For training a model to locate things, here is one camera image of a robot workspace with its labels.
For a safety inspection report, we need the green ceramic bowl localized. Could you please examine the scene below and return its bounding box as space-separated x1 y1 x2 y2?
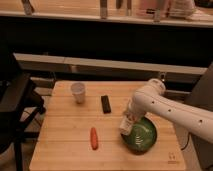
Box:
122 117 157 153

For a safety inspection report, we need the black rectangular bar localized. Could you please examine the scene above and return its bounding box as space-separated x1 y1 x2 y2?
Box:
101 95 111 114

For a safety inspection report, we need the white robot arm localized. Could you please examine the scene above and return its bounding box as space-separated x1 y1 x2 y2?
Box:
119 78 213 143

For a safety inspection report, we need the black chair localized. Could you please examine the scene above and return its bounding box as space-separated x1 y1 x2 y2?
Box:
0 53 46 171

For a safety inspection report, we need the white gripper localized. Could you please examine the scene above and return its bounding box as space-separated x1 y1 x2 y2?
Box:
119 112 137 135

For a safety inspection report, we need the orange carrot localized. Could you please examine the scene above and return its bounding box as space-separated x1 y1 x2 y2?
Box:
90 127 98 150

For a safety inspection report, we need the white paper cup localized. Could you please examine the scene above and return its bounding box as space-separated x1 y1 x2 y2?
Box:
71 82 86 104

